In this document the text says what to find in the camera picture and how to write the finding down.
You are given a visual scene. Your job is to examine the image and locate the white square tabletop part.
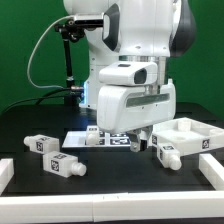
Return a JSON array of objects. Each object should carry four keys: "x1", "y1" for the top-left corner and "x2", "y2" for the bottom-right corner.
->
[{"x1": 151, "y1": 117, "x2": 224, "y2": 156}]

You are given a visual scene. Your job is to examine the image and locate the white front fence rail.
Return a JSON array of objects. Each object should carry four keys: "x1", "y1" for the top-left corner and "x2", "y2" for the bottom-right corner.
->
[{"x1": 0, "y1": 191, "x2": 224, "y2": 224}]

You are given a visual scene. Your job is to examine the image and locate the white fence rail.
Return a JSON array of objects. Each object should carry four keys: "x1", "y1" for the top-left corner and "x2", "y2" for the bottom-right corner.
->
[
  {"x1": 199, "y1": 154, "x2": 224, "y2": 191},
  {"x1": 0, "y1": 191, "x2": 224, "y2": 224}
]

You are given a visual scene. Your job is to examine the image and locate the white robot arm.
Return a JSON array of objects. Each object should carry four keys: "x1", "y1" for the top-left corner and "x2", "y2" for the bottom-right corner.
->
[{"x1": 63, "y1": 0, "x2": 196, "y2": 152}]

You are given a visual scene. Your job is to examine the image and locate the white left fence block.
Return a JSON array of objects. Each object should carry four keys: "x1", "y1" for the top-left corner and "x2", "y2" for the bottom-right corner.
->
[{"x1": 0, "y1": 159, "x2": 14, "y2": 195}]

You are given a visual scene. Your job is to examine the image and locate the black camera stand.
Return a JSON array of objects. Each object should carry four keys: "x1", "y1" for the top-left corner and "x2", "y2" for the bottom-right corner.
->
[{"x1": 54, "y1": 19, "x2": 84, "y2": 107}]

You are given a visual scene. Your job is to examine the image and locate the black cables on table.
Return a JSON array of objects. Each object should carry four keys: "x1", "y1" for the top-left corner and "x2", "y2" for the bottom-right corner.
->
[{"x1": 2, "y1": 87, "x2": 73, "y2": 114}]

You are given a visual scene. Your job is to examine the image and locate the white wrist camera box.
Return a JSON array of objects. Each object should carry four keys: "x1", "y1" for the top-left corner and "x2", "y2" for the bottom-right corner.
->
[{"x1": 99, "y1": 61, "x2": 158, "y2": 86}]

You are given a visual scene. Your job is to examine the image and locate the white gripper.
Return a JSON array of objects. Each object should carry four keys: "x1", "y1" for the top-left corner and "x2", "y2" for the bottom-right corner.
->
[{"x1": 97, "y1": 79, "x2": 176, "y2": 152}]

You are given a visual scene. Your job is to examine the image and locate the white right fence rail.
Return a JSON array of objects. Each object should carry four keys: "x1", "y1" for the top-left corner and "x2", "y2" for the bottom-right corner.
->
[{"x1": 199, "y1": 154, "x2": 224, "y2": 191}]

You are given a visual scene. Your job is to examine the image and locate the white plate with tags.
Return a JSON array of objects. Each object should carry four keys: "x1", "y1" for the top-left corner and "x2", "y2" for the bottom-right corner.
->
[{"x1": 62, "y1": 131, "x2": 130, "y2": 148}]

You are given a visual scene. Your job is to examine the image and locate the grey cable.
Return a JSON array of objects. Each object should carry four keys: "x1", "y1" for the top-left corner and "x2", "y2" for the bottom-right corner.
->
[{"x1": 27, "y1": 15, "x2": 75, "y2": 90}]

